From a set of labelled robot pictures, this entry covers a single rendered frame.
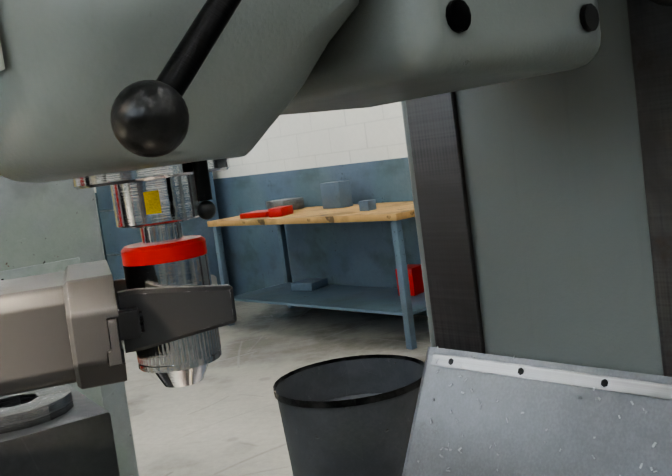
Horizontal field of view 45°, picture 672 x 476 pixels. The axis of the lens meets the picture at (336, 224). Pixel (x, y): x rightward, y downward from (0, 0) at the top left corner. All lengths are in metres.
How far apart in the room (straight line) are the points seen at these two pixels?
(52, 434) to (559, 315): 0.43
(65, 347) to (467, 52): 0.26
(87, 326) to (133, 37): 0.14
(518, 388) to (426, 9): 0.42
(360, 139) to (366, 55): 6.01
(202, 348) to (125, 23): 0.18
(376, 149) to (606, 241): 5.69
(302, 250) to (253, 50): 6.81
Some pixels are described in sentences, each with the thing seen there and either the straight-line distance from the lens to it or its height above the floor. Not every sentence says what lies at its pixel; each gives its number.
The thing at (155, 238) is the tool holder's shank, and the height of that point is 1.27.
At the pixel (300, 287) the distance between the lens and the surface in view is 6.68.
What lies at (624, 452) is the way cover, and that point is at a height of 1.04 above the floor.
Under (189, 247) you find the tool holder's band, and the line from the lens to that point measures 0.45.
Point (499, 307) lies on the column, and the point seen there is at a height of 1.14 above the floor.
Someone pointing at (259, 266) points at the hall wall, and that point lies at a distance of 7.77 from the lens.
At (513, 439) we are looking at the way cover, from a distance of 0.77.
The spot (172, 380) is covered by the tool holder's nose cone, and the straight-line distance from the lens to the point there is 0.47.
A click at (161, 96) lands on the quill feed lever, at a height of 1.33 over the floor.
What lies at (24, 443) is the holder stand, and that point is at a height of 1.12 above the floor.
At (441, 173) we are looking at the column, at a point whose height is 1.27.
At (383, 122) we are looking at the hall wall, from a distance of 6.28.
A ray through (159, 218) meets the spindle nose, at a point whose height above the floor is 1.28.
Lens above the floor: 1.31
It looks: 5 degrees down
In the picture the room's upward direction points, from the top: 8 degrees counter-clockwise
